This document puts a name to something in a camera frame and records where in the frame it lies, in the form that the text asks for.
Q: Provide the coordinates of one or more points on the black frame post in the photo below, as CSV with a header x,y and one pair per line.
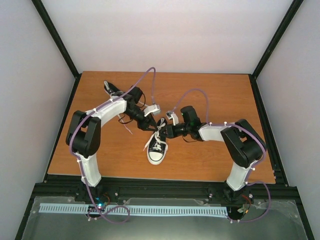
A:
x,y
281,29
45,17

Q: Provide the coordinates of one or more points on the right black frame post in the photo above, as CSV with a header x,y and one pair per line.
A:
x,y
281,29

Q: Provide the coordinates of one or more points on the left black frame post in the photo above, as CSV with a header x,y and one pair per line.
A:
x,y
45,17

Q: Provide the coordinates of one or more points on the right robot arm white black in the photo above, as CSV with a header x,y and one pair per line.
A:
x,y
243,143

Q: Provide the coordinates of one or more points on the light blue slotted cable duct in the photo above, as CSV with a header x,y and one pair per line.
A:
x,y
136,210

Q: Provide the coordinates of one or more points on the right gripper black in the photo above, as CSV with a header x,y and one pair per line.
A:
x,y
171,133

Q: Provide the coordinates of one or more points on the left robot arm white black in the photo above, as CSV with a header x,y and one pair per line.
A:
x,y
84,133

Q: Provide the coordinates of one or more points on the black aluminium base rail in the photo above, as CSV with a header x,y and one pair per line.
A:
x,y
118,190

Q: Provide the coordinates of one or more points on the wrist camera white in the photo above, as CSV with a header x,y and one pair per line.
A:
x,y
152,109
171,115

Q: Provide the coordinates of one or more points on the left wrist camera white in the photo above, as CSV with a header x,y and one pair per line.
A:
x,y
152,109

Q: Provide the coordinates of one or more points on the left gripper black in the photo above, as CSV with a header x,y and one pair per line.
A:
x,y
148,121

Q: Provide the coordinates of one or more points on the black white sneaker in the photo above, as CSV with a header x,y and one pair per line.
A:
x,y
111,89
157,147

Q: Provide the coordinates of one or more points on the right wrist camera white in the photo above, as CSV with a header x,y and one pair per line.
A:
x,y
171,115

